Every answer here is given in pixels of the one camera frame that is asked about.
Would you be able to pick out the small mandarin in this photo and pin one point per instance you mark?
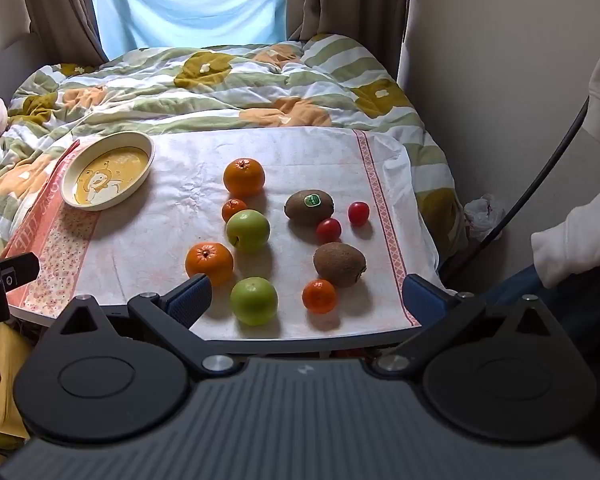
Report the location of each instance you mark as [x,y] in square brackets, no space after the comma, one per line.
[234,210]
[319,296]

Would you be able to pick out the yellow cartoon oval bowl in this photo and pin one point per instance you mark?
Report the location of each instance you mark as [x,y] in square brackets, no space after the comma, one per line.
[107,172]

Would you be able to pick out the yellow bag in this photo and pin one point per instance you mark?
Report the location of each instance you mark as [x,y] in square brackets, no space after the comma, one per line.
[5,400]

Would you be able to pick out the large orange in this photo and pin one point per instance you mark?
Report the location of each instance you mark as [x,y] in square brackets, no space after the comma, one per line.
[209,264]
[244,177]

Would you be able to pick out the plain brown kiwi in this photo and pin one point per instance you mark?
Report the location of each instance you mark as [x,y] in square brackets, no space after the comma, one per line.
[339,265]

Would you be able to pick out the person's blue jeans leg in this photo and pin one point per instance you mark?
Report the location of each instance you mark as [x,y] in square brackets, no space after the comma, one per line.
[555,305]

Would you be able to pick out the light blue sheer curtain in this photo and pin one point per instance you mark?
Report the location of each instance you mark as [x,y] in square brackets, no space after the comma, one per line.
[190,0]

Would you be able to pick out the red cherry tomato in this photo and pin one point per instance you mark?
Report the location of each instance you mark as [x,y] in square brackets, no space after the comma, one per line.
[328,230]
[358,213]

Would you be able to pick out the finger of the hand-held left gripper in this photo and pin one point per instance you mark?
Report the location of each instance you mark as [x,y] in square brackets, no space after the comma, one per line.
[20,266]

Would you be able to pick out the person's right forearm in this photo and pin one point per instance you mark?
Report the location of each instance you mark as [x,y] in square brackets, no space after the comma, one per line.
[575,245]

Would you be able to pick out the white plastic bag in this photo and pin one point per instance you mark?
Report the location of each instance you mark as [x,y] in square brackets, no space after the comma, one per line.
[482,212]

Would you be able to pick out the small table with dark edge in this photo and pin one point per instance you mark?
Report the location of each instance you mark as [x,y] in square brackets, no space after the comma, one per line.
[300,346]

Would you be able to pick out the brown curtain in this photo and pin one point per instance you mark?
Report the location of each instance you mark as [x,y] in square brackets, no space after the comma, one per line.
[345,0]
[60,5]

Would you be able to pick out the grey bed headboard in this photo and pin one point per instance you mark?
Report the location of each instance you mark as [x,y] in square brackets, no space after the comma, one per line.
[10,57]

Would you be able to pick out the green and orange patterned quilt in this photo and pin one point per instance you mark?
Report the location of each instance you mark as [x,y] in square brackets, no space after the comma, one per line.
[180,90]

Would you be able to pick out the kiwi with green sticker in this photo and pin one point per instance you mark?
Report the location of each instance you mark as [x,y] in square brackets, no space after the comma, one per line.
[307,209]

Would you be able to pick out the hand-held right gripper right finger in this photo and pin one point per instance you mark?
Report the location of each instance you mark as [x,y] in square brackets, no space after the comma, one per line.
[422,300]

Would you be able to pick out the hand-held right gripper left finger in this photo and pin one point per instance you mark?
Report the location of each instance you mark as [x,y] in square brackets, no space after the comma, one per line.
[190,302]

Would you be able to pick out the white mat with pink border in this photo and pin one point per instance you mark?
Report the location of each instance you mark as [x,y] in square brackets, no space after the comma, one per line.
[180,195]

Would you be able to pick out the green apple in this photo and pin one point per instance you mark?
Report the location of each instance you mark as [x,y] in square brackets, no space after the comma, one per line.
[248,231]
[253,302]

